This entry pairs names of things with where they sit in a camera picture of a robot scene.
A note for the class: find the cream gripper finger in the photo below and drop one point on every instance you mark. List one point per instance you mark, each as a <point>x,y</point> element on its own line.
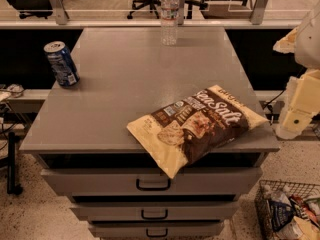
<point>291,123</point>
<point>287,43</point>

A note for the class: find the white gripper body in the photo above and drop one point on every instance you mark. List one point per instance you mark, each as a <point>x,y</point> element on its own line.
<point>309,42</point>

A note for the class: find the blue pepsi can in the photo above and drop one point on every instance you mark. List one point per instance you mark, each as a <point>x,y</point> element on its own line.
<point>63,67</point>

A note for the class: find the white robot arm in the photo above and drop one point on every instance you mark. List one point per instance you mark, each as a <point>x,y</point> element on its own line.
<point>307,43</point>

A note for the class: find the snack bags in basket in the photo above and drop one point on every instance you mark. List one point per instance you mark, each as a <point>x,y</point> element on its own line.
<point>293,217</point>

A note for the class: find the sea salt chips bag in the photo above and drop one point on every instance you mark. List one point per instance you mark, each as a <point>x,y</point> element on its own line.
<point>183,132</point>

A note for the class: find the clear plastic water bottle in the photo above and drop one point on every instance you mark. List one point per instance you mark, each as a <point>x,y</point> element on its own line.
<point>169,21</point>

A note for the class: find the black office chair centre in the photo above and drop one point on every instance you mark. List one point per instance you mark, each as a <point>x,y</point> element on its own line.
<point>152,5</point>

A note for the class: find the middle grey drawer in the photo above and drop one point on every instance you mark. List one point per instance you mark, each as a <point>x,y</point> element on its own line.
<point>155,211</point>

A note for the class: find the grey drawer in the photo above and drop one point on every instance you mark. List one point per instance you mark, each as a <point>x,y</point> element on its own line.
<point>150,181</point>
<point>156,229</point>
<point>155,211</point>

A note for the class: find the bottom grey drawer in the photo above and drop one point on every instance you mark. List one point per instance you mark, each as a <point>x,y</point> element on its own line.
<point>156,229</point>

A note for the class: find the grey drawer cabinet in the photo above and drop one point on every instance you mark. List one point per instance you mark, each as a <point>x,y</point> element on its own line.
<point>127,73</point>

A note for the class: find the top grey drawer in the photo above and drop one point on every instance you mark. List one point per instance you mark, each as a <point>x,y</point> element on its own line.
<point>150,181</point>

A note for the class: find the small grey object on ledge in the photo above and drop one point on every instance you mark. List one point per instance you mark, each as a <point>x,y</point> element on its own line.
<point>16,90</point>

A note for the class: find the black metal stand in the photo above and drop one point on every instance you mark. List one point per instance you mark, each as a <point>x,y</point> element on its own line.
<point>12,186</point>

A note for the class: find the wire basket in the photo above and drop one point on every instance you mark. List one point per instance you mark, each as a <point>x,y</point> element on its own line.
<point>262,208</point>

